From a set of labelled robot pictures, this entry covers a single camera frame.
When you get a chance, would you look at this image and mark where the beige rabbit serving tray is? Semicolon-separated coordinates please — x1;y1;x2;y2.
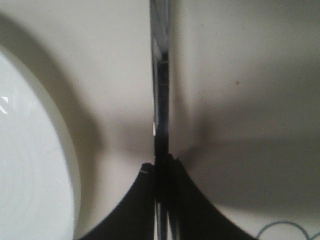
0;0;320;240

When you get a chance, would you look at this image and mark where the silver metal fork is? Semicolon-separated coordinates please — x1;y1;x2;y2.
149;0;179;240

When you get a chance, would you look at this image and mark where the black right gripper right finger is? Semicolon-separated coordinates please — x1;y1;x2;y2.
159;154;254;240

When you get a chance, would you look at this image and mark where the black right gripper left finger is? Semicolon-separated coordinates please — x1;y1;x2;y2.
82;163;155;240

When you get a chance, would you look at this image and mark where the white round plate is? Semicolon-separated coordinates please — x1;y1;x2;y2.
0;47;80;240

